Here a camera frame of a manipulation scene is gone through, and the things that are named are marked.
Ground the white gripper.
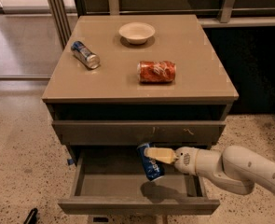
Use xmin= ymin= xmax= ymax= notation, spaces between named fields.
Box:
xmin=144 ymin=147 xmax=199 ymax=175

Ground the blue pepsi can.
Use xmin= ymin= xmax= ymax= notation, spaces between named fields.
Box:
xmin=137 ymin=143 xmax=164 ymax=181

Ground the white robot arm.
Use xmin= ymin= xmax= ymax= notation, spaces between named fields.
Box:
xmin=144 ymin=146 xmax=275 ymax=195

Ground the open middle drawer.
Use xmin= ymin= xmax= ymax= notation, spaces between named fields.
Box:
xmin=59 ymin=146 xmax=220 ymax=216

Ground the orange soda can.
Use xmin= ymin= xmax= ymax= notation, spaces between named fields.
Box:
xmin=137 ymin=61 xmax=176 ymax=83

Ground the grey drawer cabinet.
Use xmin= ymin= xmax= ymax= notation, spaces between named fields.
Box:
xmin=41 ymin=14 xmax=240 ymax=224

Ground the grey top drawer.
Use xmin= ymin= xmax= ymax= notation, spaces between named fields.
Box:
xmin=52 ymin=120 xmax=226 ymax=146

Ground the blue silver energy drink can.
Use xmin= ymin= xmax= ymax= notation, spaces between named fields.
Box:
xmin=71 ymin=41 xmax=100 ymax=70

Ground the white paper bowl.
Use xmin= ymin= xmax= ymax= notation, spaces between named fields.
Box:
xmin=118 ymin=22 xmax=156 ymax=45

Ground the black object on floor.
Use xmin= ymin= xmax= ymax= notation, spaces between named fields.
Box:
xmin=23 ymin=208 xmax=38 ymax=224

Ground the grey shelf ledge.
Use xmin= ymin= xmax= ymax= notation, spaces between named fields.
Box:
xmin=199 ymin=17 xmax=275 ymax=28

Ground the metal frame post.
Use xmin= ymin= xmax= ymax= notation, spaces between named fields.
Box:
xmin=48 ymin=0 xmax=71 ymax=49

